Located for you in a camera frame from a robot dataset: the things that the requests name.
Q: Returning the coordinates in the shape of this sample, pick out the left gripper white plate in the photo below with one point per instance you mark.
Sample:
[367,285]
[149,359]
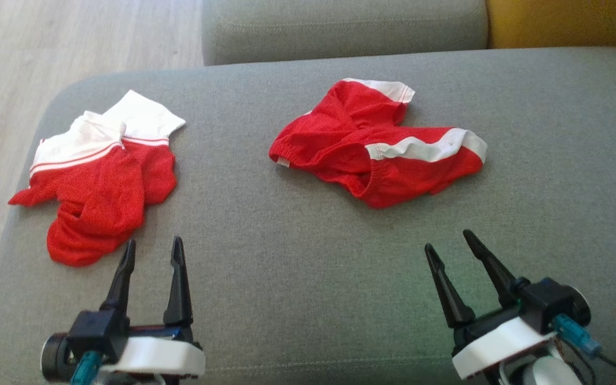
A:
[163,355]

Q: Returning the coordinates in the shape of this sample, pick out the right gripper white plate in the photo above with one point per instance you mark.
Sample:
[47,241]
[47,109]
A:
[495,345]

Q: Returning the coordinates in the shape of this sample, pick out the red shirt with white sleeves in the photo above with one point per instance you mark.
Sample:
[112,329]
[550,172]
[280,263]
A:
[99,187]

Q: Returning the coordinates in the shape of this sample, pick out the grey fabric sofa seat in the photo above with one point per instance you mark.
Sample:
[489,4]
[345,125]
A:
[308,267]

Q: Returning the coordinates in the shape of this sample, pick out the red shorts with white stripe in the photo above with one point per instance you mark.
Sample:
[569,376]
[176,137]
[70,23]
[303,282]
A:
[340,139]

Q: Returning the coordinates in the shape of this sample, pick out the yellow sofa cushion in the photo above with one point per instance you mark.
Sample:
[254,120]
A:
[564,21]

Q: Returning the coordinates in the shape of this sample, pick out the grey sofa back cushion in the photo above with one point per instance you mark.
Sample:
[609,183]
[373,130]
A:
[340,27]

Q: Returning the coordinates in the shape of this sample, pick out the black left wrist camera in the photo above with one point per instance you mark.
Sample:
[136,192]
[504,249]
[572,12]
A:
[94,331]

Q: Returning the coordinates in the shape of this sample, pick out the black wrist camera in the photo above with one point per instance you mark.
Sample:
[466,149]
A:
[551,299]
[94,331]

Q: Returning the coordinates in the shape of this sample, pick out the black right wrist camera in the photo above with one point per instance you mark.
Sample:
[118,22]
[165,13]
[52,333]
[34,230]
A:
[551,299]

